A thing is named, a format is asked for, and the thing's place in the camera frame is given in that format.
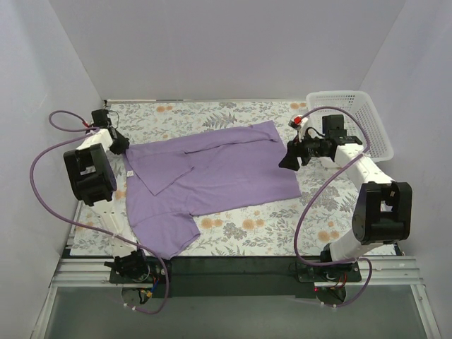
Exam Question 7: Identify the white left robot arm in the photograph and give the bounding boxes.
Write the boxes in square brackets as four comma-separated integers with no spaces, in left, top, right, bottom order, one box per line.
[64,109,150,283]

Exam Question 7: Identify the purple t shirt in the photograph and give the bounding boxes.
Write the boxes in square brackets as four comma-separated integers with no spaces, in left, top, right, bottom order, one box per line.
[124,121,301,259]

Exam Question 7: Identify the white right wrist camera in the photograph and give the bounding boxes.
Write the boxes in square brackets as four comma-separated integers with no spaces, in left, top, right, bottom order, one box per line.
[288,115,311,140]

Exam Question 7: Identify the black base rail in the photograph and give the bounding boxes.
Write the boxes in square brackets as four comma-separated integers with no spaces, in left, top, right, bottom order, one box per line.
[108,256,362,299]

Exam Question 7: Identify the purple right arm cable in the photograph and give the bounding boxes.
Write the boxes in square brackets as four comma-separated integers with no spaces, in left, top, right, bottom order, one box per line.
[293,106,373,310]

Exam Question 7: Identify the white plastic basket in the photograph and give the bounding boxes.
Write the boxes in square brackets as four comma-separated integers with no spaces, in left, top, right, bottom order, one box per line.
[307,90,394,162]

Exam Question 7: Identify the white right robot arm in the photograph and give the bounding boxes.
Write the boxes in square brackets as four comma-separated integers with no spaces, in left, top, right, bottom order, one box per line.
[279,109,412,281]

